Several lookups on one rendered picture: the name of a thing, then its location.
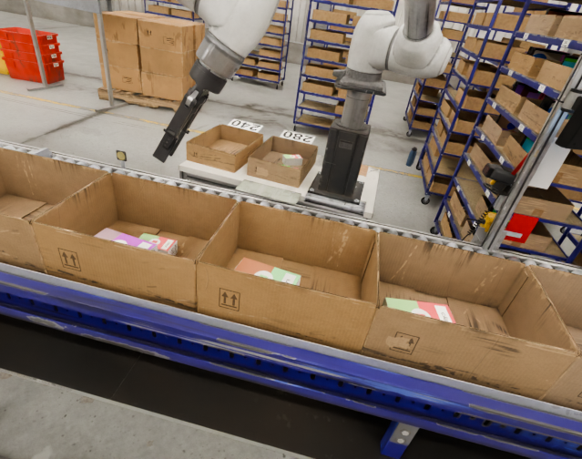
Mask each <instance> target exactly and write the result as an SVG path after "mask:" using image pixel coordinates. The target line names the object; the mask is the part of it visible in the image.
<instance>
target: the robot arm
mask: <svg viewBox="0 0 582 459"><path fill-rule="evenodd" d="M176 1H178V2H179V3H180V4H182V5H184V6H186V7H187V8H188V9H190V10H191V11H193V12H194V13H196V14H197V15H198V16H200V17H201V18H202V19H203V20H204V21H205V22H206V23H207V25H208V26H209V31H208V32H207V33H206V35H205V37H204V39H203V40H202V42H201V44H200V46H199V49H198V50H197V52H196V55H197V57H198V58H199V59H197V60H196V61H195V63H194V65H193V67H192V68H191V69H190V71H189V75H190V77H191V78H192V79H193V80H195V82H196V84H195V86H194V87H192V88H191V87H190V88H189V90H188V92H187V93H186V94H185V95H184V97H183V99H182V102H181V104H180V105H179V108H178V110H177V111H176V113H175V115H174V117H173V118H172V119H171V121H170V123H169V124H168V127H167V128H164V129H163V131H165V132H166V133H165V134H164V136H163V138H162V139H161V140H160V142H159V144H158V146H157V148H156V150H155V152H154V153H153V155H152V156H153V157H154V158H157V159H158V160H160V161H161V162H163V163H164V162H165V161H166V160H167V158H168V156H171V157H172V156H173V154H174V153H175V151H176V149H177V148H178V146H179V144H180V142H181V140H182V139H183V138H184V136H185V134H186V133H187V134H188V133H189V130H188V128H190V126H191V124H192V122H193V121H194V119H195V117H196V115H197V114H198V113H199V111H200V110H201V108H202V106H203V104H204V103H205V102H206V101H207V100H208V98H209V94H208V93H209V92H211V93H213V94H216V95H218V94H219V93H220V92H221V90H222V89H223V88H224V86H225V85H226V83H227V81H228V80H227V79H229V80H231V79H232V78H233V76H234V75H235V73H236V72H237V70H239V68H240V66H241V64H242V63H243V62H244V59H245V58H246V56H247V55H248V54H249V53H250V52H251V51H252V50H253V49H254V48H255V47H256V46H257V45H258V43H259V42H260V41H261V39H262V38H263V36H264V35H265V33H266V31H267V29H268V28H269V26H270V24H271V20H272V18H273V17H274V15H275V12H276V10H277V7H278V5H279V2H280V0H176ZM436 1H437V0H404V24H403V25H402V26H401V27H400V28H399V27H398V26H396V25H395V18H394V16H393V15H392V14H391V13H390V12H389V11H382V10H367V11H366V12H365V13H364V15H363V16H362V17H361V18H360V20H359V22H358V24H357V26H356V27H355V29H354V32H353V35H352V42H351V45H350V50H349V55H348V63H347V67H346V69H344V70H336V69H334V70H333V72H332V75H333V76H334V77H338V78H340V79H341V80H340V84H341V85H346V86H352V87H362V88H367V89H371V90H376V91H383V87H382V81H383V79H382V72H383V70H389V71H392V72H394V73H397V74H400V75H404V76H408V77H415V78H432V77H438V76H439V75H441V74H442V73H443V72H444V70H445V68H446V66H447V64H448V61H449V59H450V57H451V54H452V52H453V49H452V45H451V43H450V42H449V40H448V39H447V38H446V37H443V34H442V32H441V28H440V26H439V24H438V23H437V22H436V21H435V20H434V17H435V9H436ZM226 78H227V79H226Z"/></svg>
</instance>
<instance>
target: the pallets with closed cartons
mask: <svg viewBox="0 0 582 459"><path fill-rule="evenodd" d="M102 16H103V24H104V30H105V37H106V44H107V57H108V63H109V71H110V77H111V84H112V89H114V88H115V89H114V90H112V91H113V98H119V99H124V100H125V101H126V102H127V103H129V104H130V105H135V104H136V105H138V106H139V107H150V108H159V107H171V108H173V109H174V111H175V113H176V111H177V110H178V108H179V105H180V104H181V102H182V99H183V97H184V95H185V94H186V93H187V92H188V90H189V88H190V87H191V88H192V87H194V86H195V84H196V82H195V80H193V79H192V78H191V77H190V75H189V71H190V69H191V68H192V67H193V65H194V63H195V61H196V60H197V59H199V58H198V57H197V55H196V52H197V50H198V49H199V46H200V44H201V42H202V40H203V39H204V37H205V24H203V23H198V22H191V21H185V20H179V19H174V18H166V17H165V16H161V15H150V14H144V13H139V12H133V11H113V12H108V11H102ZM93 17H94V23H95V29H96V36H97V51H98V56H99V63H100V68H101V75H102V81H103V86H102V87H100V88H98V89H97V92H98V97H99V99H103V100H107V101H108V93H107V81H106V74H105V68H104V61H103V55H102V48H101V42H100V35H99V29H98V22H97V14H96V13H93ZM135 93H142V94H140V95H138V96H135V95H132V94H135ZM150 97H152V98H150ZM161 98H165V99H163V100H160V99H161ZM174 100H176V101H175V102H172V101H174Z"/></svg>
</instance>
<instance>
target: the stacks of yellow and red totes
mask: <svg viewBox="0 0 582 459"><path fill-rule="evenodd" d="M57 36H58V33H51V32H46V31H40V30H36V37H37V41H38V45H39V49H40V54H41V57H42V61H43V66H44V70H45V74H46V81H47V84H53V83H55V82H58V81H62V80H65V76H64V68H63V63H65V61H64V60H62V59H61V54H62V51H59V46H60V43H58V42H57V39H56V37H57ZM0 73H1V74H6V75H10V77H11V78H14V79H20V80H26V81H32V82H37V83H43V82H42V78H41V75H40V71H39V66H38V63H37V59H36V51H35V48H34V44H33V39H32V36H31V32H30V29H28V28H23V27H16V26H14V27H4V28H0Z"/></svg>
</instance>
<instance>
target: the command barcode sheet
mask: <svg viewBox="0 0 582 459"><path fill-rule="evenodd" d="M556 140H557V138H556V137H555V138H554V140H553V142H552V143H551V145H550V147H549V149H548V151H547V152H546V154H545V156H544V158H543V159H542V161H541V163H540V165H539V167H538V168H537V170H536V173H535V175H534V176H533V177H532V179H531V181H530V183H529V184H528V186H532V187H537V188H541V189H548V187H549V186H550V184H551V182H552V181H553V179H554V177H555V176H556V174H557V172H558V171H559V169H560V167H561V166H562V164H563V162H564V161H565V159H566V157H567V155H568V153H569V152H570V150H571V149H569V148H561V147H560V146H558V145H557V144H555V142H556Z"/></svg>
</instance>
